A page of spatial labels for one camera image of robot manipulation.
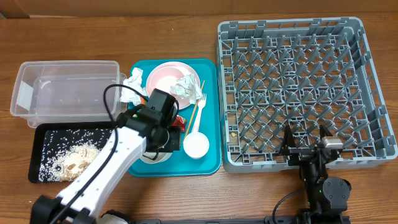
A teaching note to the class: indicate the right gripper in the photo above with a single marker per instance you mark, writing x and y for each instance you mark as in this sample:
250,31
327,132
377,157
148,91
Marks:
303,154

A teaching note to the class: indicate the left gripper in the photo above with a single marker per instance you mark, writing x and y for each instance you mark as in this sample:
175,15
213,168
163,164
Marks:
176,143

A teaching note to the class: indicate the white napkin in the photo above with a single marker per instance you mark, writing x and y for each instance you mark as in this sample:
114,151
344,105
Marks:
187,90
135,82

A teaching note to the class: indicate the white bowl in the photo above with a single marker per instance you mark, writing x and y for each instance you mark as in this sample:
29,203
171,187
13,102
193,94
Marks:
154,157

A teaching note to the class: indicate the rice and peanut shells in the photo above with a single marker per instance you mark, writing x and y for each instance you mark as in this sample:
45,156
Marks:
71,158

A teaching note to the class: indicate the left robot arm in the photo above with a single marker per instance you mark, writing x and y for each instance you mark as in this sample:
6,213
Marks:
145,127

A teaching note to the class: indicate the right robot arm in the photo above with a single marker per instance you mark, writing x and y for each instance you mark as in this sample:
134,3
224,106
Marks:
327,196

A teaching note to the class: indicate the grey dishwasher rack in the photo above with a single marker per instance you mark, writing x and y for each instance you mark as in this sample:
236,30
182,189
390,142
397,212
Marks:
304,73

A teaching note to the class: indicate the red snack wrapper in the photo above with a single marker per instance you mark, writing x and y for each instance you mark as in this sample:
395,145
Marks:
180,122

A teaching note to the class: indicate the pink plate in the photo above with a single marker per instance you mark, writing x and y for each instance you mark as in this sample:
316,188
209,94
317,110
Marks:
165,75

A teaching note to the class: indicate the white plastic fork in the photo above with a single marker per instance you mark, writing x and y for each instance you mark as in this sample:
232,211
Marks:
201,105

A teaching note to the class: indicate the teal plastic tray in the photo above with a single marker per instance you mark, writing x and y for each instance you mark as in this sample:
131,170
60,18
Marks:
179,163

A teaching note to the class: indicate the wooden chopstick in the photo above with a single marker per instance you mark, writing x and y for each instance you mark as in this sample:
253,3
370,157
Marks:
193,114

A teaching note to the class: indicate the small white cup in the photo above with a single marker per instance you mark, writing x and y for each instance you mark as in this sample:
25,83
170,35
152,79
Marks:
196,145

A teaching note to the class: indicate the black plastic tray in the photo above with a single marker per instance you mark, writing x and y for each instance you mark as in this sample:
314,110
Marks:
39,140

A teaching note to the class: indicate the clear plastic bin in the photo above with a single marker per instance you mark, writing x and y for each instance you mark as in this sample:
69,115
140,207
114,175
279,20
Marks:
67,91

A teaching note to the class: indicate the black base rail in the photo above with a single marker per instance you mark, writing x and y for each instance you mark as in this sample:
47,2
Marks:
266,220

